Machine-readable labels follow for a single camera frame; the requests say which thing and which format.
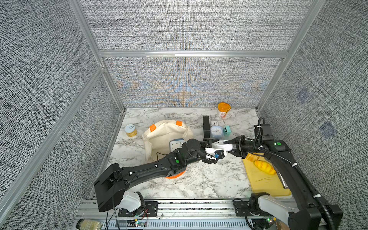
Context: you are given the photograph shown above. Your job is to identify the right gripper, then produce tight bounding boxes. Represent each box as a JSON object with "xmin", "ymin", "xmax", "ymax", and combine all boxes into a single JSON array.
[{"xmin": 223, "ymin": 135, "xmax": 262, "ymax": 159}]

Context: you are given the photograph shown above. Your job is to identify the toy yellow bread loaf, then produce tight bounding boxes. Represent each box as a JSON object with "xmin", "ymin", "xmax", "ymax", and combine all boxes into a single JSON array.
[{"xmin": 254, "ymin": 160, "xmax": 277, "ymax": 175}]

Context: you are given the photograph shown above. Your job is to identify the mint green cube clock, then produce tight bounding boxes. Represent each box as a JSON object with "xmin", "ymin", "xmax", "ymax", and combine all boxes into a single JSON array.
[{"xmin": 223, "ymin": 125, "xmax": 232, "ymax": 137}]

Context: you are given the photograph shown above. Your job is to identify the cream canvas bag orange handles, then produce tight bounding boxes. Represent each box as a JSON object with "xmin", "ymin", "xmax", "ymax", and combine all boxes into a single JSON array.
[{"xmin": 142, "ymin": 120, "xmax": 194, "ymax": 161}]

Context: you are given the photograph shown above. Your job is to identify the yellow can white lid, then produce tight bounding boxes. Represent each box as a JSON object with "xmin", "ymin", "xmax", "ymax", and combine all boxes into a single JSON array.
[{"xmin": 124, "ymin": 124, "xmax": 137, "ymax": 138}]

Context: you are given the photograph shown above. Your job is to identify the large blue rectangular alarm clock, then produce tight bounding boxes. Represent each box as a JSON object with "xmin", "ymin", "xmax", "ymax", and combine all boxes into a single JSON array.
[{"xmin": 169, "ymin": 138, "xmax": 185, "ymax": 152}]

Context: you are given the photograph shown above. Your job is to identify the black rectangular clock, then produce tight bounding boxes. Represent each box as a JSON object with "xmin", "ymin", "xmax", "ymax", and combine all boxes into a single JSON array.
[{"xmin": 203, "ymin": 116, "xmax": 211, "ymax": 139}]

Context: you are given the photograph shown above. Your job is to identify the orange lid drink cup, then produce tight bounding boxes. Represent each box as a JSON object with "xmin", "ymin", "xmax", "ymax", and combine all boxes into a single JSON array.
[{"xmin": 218, "ymin": 102, "xmax": 231, "ymax": 119}]

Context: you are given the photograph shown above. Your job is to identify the toy bundt cake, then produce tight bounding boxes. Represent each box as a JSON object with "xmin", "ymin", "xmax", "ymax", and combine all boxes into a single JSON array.
[{"xmin": 245, "ymin": 153, "xmax": 259, "ymax": 162}]

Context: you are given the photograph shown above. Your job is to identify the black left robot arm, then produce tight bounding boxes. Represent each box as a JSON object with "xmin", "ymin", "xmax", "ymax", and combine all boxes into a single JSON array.
[{"xmin": 94, "ymin": 139, "xmax": 227, "ymax": 212}]

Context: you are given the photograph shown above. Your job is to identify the light blue round alarm clock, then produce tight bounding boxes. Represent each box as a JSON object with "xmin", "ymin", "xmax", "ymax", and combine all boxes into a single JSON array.
[{"xmin": 210, "ymin": 126, "xmax": 224, "ymax": 139}]

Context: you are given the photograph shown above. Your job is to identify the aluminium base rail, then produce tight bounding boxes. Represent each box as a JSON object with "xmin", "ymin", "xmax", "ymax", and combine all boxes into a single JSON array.
[{"xmin": 72, "ymin": 198, "xmax": 276, "ymax": 230}]

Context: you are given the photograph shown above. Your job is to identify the small clear alarm clock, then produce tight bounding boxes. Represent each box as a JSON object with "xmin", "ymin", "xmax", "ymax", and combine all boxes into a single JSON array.
[{"xmin": 211, "ymin": 120, "xmax": 219, "ymax": 126}]

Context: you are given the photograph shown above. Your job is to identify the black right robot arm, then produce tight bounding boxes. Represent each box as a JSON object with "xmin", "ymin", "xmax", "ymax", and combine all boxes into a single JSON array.
[{"xmin": 228, "ymin": 117, "xmax": 343, "ymax": 230}]

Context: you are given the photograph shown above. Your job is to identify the yellow cutting board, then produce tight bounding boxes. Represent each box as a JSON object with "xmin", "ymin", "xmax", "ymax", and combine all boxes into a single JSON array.
[{"xmin": 243, "ymin": 153, "xmax": 291, "ymax": 197}]

